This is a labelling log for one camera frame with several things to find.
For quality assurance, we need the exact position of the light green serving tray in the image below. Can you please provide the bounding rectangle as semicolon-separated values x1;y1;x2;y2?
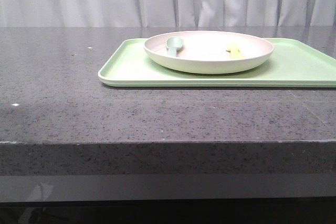
98;38;335;88

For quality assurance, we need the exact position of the yellow plastic fork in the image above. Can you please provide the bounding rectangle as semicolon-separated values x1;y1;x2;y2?
226;42;242;59

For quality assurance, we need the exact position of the white round plate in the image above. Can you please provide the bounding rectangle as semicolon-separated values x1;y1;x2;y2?
144;30;275;74

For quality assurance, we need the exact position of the pale green plastic spoon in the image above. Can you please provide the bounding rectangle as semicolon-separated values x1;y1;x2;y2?
166;36;184;57

